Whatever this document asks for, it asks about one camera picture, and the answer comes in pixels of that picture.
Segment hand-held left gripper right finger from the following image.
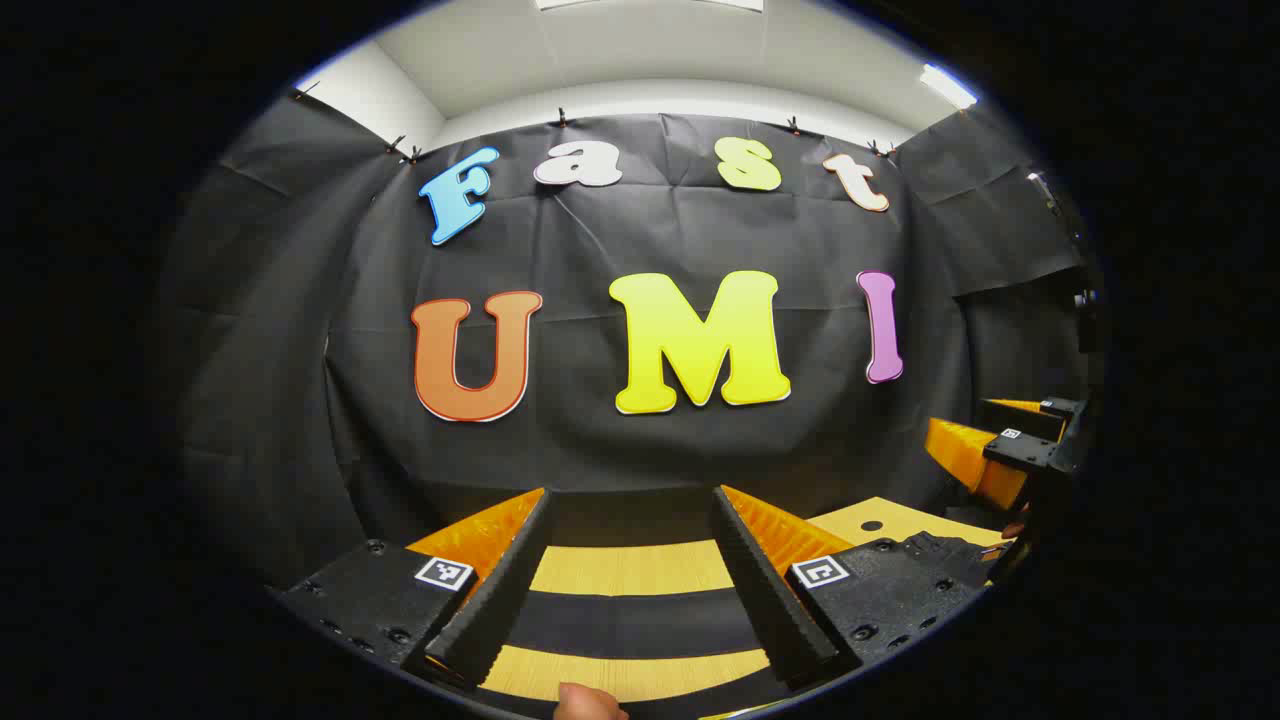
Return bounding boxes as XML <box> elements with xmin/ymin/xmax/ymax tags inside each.
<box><xmin>710</xmin><ymin>485</ymin><xmax>989</xmax><ymax>693</ymax></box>

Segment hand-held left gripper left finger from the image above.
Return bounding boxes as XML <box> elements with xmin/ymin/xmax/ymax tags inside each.
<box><xmin>278</xmin><ymin>487</ymin><xmax>554</xmax><ymax>691</ymax></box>

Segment black jeans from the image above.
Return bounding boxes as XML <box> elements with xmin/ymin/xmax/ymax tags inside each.
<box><xmin>478</xmin><ymin>533</ymin><xmax>1009</xmax><ymax>720</ymax></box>

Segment black backdrop cloth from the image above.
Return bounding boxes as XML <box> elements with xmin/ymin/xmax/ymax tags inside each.
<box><xmin>165</xmin><ymin>95</ymin><xmax>1096</xmax><ymax>591</ymax></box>

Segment row of black backdrop clips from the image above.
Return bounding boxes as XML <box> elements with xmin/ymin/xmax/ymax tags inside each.
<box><xmin>290</xmin><ymin>80</ymin><xmax>896</xmax><ymax>166</ymax></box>

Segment ceiling light panel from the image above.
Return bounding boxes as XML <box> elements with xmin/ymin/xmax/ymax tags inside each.
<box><xmin>535</xmin><ymin>0</ymin><xmax>766</xmax><ymax>13</ymax></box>

